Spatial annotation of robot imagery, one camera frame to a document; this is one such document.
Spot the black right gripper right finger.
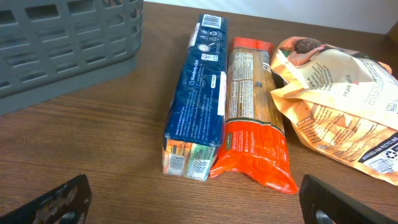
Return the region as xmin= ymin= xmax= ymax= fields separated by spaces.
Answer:
xmin=299 ymin=174 xmax=397 ymax=224

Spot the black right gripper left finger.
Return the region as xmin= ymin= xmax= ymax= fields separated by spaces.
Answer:
xmin=1 ymin=174 xmax=92 ymax=224

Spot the orange spaghetti package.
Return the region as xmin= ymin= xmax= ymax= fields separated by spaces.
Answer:
xmin=210 ymin=37 xmax=299 ymax=194

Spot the tan crinkled snack bag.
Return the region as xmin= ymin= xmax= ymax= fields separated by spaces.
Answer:
xmin=271 ymin=37 xmax=397 ymax=185

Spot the blue tissue multipack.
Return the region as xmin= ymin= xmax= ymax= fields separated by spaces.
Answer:
xmin=162 ymin=14 xmax=228 ymax=181

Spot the grey plastic slotted basket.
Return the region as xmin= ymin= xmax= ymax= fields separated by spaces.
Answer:
xmin=1 ymin=0 xmax=144 ymax=114

